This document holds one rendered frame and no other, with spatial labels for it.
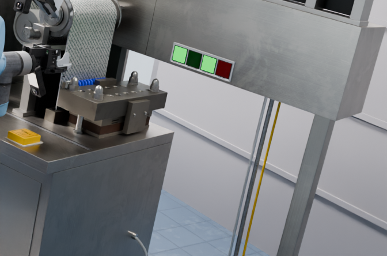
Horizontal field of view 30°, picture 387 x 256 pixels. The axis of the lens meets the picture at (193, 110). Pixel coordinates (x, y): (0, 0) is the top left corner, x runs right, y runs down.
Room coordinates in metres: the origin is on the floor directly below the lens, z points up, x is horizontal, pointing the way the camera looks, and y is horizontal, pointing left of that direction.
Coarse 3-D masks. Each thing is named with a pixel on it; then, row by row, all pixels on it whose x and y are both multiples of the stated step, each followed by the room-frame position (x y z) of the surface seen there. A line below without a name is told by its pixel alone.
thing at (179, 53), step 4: (176, 48) 2.48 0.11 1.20; (180, 48) 2.48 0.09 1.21; (184, 48) 2.47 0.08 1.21; (176, 52) 2.48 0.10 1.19; (180, 52) 2.47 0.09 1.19; (184, 52) 2.47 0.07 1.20; (176, 56) 2.48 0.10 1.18; (180, 56) 2.47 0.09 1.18; (184, 56) 2.46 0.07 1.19; (176, 60) 2.48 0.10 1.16; (180, 60) 2.47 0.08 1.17; (184, 60) 2.46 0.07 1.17
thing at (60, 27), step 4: (64, 4) 2.32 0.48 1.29; (64, 8) 2.31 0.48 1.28; (68, 8) 2.31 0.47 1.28; (64, 12) 2.31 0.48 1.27; (68, 12) 2.31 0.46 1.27; (116, 12) 2.53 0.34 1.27; (64, 16) 2.31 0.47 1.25; (68, 16) 2.31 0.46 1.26; (44, 20) 2.35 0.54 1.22; (64, 20) 2.31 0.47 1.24; (68, 20) 2.31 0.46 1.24; (44, 24) 2.35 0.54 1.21; (60, 24) 2.32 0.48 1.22; (64, 24) 2.31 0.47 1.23; (52, 28) 2.33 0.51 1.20; (56, 28) 2.32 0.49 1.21; (60, 28) 2.32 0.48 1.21
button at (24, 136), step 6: (12, 132) 2.04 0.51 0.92; (18, 132) 2.05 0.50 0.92; (24, 132) 2.06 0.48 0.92; (30, 132) 2.08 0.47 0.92; (12, 138) 2.03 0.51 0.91; (18, 138) 2.02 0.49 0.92; (24, 138) 2.01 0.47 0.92; (30, 138) 2.03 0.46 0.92; (36, 138) 2.06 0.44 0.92; (24, 144) 2.01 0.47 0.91
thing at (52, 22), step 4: (60, 8) 2.32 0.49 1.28; (44, 12) 2.34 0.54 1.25; (60, 12) 2.31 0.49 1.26; (44, 16) 2.33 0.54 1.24; (48, 16) 2.33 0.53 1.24; (60, 16) 2.30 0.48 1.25; (48, 20) 2.32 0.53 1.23; (52, 20) 2.32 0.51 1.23; (56, 20) 2.31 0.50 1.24; (60, 20) 2.31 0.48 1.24; (48, 24) 2.32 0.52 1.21; (52, 24) 2.31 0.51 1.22; (56, 24) 2.31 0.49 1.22
